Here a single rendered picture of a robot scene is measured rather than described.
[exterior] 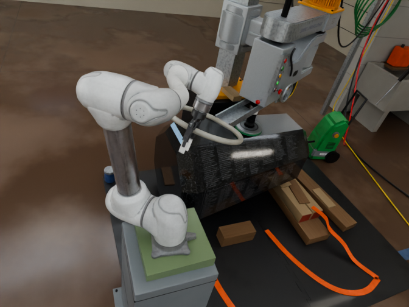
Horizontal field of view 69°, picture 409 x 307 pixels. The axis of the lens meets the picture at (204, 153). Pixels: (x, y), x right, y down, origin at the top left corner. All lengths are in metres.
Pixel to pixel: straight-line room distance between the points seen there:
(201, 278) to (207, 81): 0.92
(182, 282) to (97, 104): 0.89
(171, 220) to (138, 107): 0.59
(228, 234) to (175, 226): 1.24
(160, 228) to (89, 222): 1.41
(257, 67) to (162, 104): 1.28
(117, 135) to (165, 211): 0.41
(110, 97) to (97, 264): 1.69
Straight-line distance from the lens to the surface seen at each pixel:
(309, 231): 2.89
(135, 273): 1.49
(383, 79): 4.88
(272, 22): 1.98
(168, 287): 1.48
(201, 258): 1.49
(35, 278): 2.49
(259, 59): 2.09
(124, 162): 1.18
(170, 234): 1.36
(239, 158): 2.29
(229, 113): 2.09
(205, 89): 1.43
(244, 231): 2.58
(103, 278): 2.40
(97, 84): 0.99
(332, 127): 3.71
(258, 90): 2.14
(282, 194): 2.99
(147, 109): 0.87
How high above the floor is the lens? 2.11
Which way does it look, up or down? 38 degrees down
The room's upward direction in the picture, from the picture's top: 13 degrees clockwise
